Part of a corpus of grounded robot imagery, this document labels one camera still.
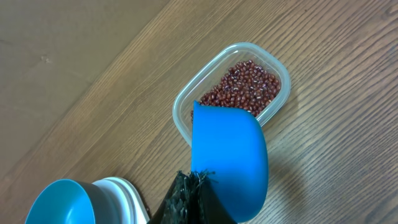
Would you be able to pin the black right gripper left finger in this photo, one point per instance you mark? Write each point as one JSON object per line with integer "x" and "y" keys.
{"x": 180, "y": 204}

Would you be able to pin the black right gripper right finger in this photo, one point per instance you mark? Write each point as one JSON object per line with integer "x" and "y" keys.
{"x": 207, "y": 207}

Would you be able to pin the blue plastic scoop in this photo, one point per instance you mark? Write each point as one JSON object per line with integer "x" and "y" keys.
{"x": 229, "y": 143}

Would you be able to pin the white digital kitchen scale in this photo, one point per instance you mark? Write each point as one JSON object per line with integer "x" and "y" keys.
{"x": 125, "y": 198}

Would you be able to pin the teal blue bowl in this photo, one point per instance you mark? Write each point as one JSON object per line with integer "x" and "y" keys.
{"x": 68, "y": 201}

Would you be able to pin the red adzuki beans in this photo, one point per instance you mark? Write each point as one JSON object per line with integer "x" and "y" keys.
{"x": 246, "y": 85}

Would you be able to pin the clear plastic food container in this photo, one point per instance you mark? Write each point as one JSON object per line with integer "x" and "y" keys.
{"x": 210, "y": 75}

